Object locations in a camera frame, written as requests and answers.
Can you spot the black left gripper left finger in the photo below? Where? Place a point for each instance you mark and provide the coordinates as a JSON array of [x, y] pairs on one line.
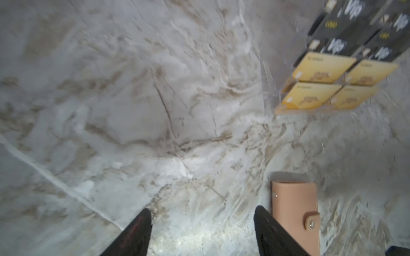
[[134, 240]]

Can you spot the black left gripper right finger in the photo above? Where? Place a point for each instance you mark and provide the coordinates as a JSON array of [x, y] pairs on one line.
[[272, 239]]

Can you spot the gold card front left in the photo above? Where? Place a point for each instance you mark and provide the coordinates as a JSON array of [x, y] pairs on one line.
[[302, 96]]

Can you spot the gold card front right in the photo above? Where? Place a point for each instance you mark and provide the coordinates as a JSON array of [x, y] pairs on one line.
[[350, 96]]

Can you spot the clear acrylic card stand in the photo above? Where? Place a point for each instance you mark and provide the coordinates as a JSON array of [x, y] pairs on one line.
[[280, 80]]

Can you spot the black vip card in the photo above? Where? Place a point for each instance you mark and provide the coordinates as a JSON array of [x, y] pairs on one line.
[[391, 22], [333, 46], [386, 54], [338, 16]]

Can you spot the black VIP card rear left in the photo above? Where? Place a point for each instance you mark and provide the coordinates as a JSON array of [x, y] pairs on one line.
[[338, 16]]

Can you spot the black VIP card rear right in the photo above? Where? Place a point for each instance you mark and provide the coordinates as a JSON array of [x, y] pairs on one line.
[[391, 22]]

